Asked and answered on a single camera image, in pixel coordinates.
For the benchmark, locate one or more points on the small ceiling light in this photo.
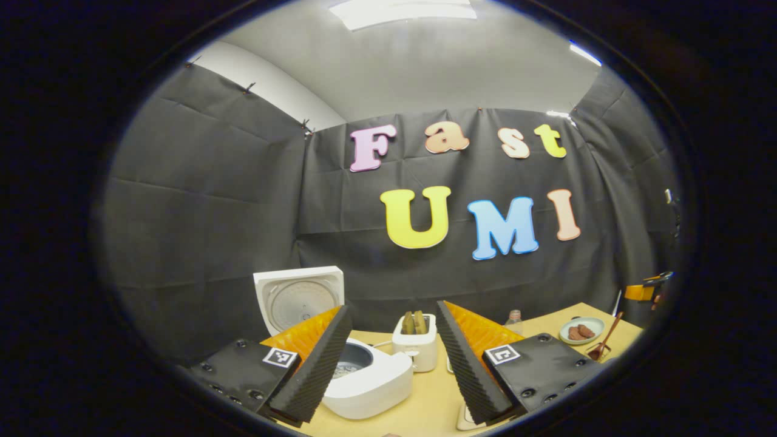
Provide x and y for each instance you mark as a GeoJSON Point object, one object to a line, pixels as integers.
{"type": "Point", "coordinates": [586, 54]}

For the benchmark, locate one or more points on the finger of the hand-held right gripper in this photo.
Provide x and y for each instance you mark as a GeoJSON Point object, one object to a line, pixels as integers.
{"type": "Point", "coordinates": [638, 292]}
{"type": "Point", "coordinates": [660, 277]}

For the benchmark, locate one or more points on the pale green plate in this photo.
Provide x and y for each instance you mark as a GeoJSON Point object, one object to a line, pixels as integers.
{"type": "Point", "coordinates": [598, 323]}

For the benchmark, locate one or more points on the clear plastic bottle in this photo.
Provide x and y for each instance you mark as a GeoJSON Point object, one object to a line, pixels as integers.
{"type": "Point", "coordinates": [514, 320]}

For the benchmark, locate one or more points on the white toaster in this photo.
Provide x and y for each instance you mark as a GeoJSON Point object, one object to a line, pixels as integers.
{"type": "Point", "coordinates": [416, 352]}

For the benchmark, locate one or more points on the black backdrop cloth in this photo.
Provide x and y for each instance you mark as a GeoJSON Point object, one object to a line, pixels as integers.
{"type": "Point", "coordinates": [212, 206]}

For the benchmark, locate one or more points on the brown toast slice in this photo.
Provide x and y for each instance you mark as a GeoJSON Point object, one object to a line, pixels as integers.
{"type": "Point", "coordinates": [408, 323]}
{"type": "Point", "coordinates": [420, 321]}

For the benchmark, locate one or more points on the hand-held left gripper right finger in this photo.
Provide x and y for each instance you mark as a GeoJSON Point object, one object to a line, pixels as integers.
{"type": "Point", "coordinates": [467, 370]}

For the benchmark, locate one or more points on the large ceiling light panel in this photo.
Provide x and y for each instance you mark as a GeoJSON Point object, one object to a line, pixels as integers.
{"type": "Point", "coordinates": [400, 11]}

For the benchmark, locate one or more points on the brown wooden spoon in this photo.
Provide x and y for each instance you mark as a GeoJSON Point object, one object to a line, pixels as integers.
{"type": "Point", "coordinates": [610, 334]}

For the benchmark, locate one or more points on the white rice cooker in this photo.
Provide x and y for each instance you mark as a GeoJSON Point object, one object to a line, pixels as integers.
{"type": "Point", "coordinates": [376, 388]}

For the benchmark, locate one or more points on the rice grains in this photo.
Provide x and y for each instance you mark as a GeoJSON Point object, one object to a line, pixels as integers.
{"type": "Point", "coordinates": [349, 367]}

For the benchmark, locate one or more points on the thin white rod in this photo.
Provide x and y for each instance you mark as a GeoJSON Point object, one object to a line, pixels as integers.
{"type": "Point", "coordinates": [616, 302]}

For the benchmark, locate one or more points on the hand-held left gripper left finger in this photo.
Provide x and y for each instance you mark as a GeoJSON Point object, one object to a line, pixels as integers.
{"type": "Point", "coordinates": [315, 370]}

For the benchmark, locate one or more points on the red meat slice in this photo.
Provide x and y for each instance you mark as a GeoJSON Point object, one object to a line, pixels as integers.
{"type": "Point", "coordinates": [586, 331]}
{"type": "Point", "coordinates": [575, 333]}

